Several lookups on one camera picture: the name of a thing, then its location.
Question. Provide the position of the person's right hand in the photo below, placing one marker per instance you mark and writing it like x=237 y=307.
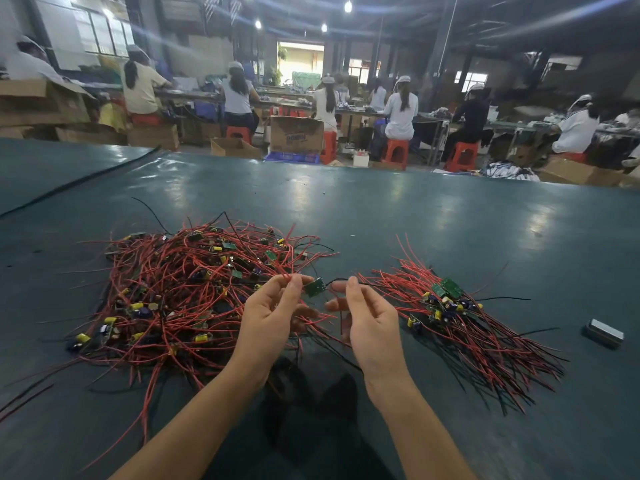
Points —
x=378 y=340

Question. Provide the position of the person's left hand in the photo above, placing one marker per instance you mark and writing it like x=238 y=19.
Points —
x=265 y=330

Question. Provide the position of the person's left forearm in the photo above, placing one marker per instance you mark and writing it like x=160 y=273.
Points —
x=185 y=430

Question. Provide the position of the blue plastic crate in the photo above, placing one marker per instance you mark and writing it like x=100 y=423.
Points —
x=293 y=158

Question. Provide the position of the dark green table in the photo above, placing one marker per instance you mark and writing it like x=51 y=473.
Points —
x=520 y=235

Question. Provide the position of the red plastic stool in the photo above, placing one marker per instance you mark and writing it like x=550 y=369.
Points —
x=574 y=157
x=239 y=134
x=397 y=153
x=146 y=119
x=330 y=147
x=463 y=157

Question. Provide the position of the heap of black white items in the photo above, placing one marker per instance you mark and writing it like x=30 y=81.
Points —
x=512 y=172

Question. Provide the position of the small black grey block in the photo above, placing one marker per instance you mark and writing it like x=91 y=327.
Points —
x=604 y=333

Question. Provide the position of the yellow sack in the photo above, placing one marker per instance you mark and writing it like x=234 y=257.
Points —
x=113 y=117

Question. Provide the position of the large open cardboard box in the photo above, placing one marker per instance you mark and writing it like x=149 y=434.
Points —
x=45 y=102

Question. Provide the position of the round ceiling lamp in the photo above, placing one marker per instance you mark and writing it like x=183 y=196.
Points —
x=348 y=7

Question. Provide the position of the grid window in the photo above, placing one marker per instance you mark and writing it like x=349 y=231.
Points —
x=105 y=30

